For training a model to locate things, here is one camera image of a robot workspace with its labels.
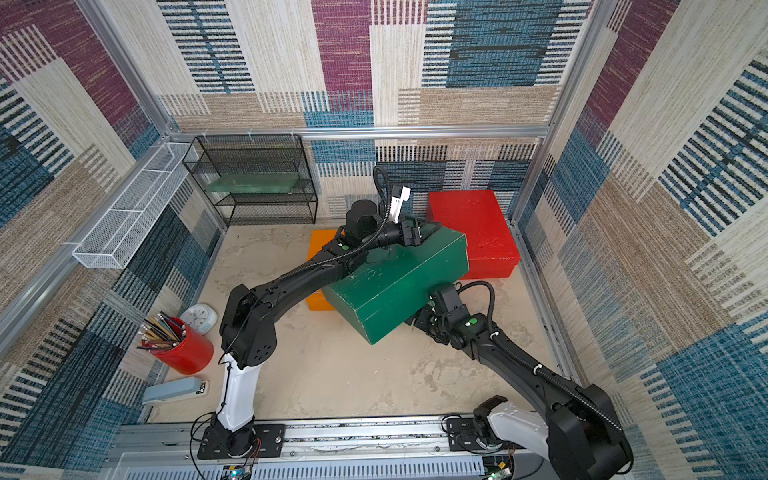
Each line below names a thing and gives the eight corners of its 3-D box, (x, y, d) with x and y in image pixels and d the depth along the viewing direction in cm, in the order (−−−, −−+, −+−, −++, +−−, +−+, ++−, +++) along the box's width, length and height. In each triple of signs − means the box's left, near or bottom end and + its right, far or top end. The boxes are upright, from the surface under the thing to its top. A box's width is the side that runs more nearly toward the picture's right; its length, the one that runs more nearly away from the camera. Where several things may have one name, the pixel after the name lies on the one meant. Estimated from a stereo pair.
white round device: (182, 321, 96) (176, 315, 94) (201, 303, 100) (195, 297, 98) (207, 336, 93) (201, 331, 90) (225, 317, 97) (220, 312, 94)
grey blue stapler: (150, 404, 80) (140, 400, 77) (155, 389, 83) (145, 384, 80) (202, 394, 82) (194, 389, 79) (205, 379, 84) (197, 374, 81)
